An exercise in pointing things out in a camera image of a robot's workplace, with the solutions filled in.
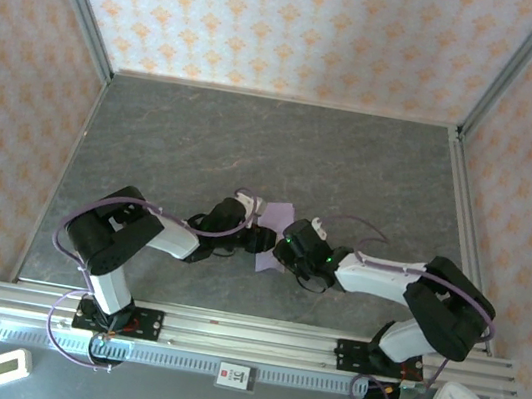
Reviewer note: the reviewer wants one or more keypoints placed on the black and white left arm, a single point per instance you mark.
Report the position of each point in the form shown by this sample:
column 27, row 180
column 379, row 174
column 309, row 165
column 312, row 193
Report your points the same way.
column 113, row 236

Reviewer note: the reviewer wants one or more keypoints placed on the red and white label card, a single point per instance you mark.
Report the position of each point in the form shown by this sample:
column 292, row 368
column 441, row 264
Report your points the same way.
column 236, row 377

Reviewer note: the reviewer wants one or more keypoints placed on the white digital timer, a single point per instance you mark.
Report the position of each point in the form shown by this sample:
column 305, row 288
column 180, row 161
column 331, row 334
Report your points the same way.
column 5, row 368

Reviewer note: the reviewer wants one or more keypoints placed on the aluminium table side rail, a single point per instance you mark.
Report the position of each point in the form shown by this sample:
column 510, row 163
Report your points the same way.
column 63, row 177
column 467, row 231

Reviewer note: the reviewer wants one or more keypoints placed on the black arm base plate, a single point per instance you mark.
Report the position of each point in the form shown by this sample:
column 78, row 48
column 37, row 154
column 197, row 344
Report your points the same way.
column 347, row 356
column 150, row 325

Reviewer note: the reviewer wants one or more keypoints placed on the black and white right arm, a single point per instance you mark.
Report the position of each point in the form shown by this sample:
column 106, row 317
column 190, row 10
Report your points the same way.
column 445, row 314

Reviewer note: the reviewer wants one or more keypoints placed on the wide aluminium mounting rail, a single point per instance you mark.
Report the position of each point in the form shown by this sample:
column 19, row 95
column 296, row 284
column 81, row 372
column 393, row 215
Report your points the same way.
column 250, row 333

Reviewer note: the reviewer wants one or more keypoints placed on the lavender cloth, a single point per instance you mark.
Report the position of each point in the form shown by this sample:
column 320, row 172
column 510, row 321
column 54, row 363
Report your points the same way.
column 278, row 214

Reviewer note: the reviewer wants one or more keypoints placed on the aluminium table end rail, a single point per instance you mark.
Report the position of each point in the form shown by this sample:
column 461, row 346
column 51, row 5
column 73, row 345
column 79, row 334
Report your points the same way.
column 287, row 98

